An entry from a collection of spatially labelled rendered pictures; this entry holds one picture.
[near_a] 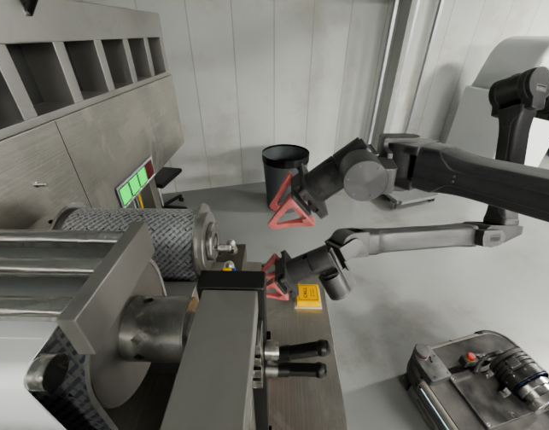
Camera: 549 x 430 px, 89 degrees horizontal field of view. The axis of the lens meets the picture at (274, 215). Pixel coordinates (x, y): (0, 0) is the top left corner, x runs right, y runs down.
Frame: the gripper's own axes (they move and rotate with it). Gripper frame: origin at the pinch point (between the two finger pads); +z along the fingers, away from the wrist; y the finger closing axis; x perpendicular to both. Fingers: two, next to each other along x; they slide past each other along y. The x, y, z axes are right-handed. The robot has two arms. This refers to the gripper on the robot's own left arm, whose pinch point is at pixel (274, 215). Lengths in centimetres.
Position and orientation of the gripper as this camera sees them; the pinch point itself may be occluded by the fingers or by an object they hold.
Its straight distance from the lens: 51.8
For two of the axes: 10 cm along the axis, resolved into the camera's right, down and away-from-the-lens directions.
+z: -7.7, 5.2, 3.8
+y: 0.3, -5.6, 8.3
